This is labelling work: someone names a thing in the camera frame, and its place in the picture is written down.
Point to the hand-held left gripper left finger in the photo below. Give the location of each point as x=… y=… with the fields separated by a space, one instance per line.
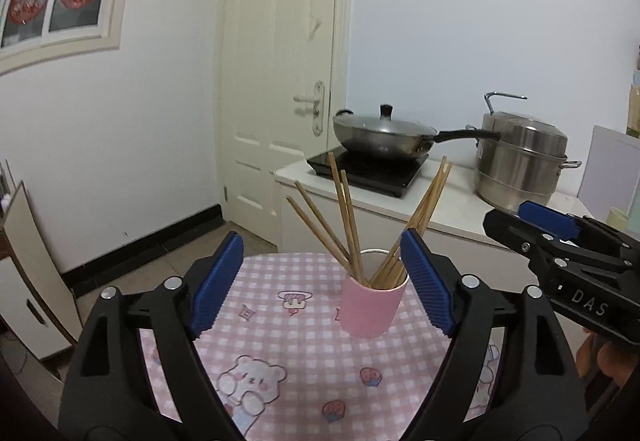
x=217 y=286

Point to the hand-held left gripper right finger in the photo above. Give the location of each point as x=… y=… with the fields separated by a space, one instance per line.
x=427 y=286

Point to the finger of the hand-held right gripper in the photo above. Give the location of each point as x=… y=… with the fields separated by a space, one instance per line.
x=547 y=218
x=515 y=231

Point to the pink cup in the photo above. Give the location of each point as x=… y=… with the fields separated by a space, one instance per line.
x=370 y=311

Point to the group of wooden chopsticks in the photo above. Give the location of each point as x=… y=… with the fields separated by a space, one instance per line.
x=424 y=201

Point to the person's right hand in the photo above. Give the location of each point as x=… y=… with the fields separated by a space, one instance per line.
x=612 y=363

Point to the white low cabinet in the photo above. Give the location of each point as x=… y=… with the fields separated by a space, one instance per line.
x=460 y=216

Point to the stainless steel steamer pot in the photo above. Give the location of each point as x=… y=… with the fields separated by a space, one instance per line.
x=520 y=161

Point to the pale yellow cup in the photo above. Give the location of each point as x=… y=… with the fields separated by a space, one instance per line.
x=617 y=218

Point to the white box appliance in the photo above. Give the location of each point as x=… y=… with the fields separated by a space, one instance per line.
x=610 y=171

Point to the pink checkered cartoon tablecloth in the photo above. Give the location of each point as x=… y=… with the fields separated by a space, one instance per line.
x=300 y=346

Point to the black induction cooker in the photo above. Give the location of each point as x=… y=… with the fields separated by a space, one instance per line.
x=380 y=176

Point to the cream bottle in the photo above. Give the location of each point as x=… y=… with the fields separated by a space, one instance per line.
x=634 y=113

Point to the steel wok with lid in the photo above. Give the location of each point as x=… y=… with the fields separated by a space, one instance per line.
x=380 y=138

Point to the brown and white side cabinet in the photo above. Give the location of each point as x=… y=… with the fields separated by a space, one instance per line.
x=30 y=291

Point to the cream panel door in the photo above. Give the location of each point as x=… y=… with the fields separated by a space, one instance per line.
x=280 y=46

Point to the white door hook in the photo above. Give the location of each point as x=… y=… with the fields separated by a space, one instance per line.
x=313 y=26

